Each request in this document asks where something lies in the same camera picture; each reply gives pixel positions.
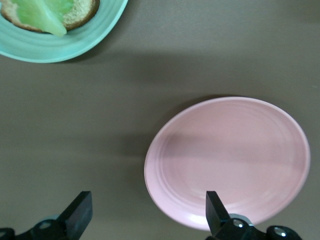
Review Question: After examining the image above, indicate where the green lettuce leaf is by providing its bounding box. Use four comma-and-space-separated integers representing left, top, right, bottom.
11, 0, 76, 38

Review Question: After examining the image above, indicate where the pink plate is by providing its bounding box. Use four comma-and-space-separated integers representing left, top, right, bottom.
143, 96, 311, 231

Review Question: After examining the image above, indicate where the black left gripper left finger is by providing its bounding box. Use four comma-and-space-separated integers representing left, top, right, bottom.
0, 191, 93, 240

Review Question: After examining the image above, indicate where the green plate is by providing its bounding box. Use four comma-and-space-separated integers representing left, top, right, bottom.
0, 0, 129, 64

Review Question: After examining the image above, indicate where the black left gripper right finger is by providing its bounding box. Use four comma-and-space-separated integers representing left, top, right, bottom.
204, 191, 302, 240

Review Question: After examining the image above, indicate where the toast bread slice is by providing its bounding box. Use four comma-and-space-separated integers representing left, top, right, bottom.
0, 0, 101, 33

